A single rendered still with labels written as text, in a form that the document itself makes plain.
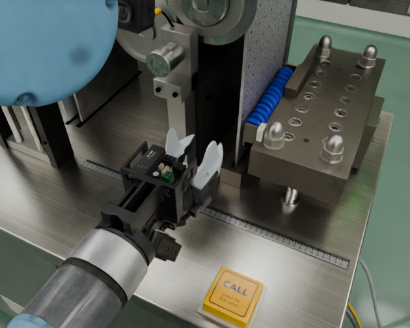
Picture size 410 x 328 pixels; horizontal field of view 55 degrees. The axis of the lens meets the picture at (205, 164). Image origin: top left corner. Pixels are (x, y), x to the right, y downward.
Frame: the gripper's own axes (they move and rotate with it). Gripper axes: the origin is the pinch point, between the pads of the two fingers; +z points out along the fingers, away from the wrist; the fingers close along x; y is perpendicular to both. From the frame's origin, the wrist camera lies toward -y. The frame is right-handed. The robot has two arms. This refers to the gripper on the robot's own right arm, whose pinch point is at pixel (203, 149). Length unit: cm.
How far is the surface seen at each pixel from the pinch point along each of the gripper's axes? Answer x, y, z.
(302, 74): -6.0, -4.1, 32.5
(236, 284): -9.8, -16.5, -8.6
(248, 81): -0.4, 2.1, 16.4
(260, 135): -4.9, -4.4, 11.7
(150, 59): 10.5, 9.5, 4.4
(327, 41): -7.5, -2.3, 44.3
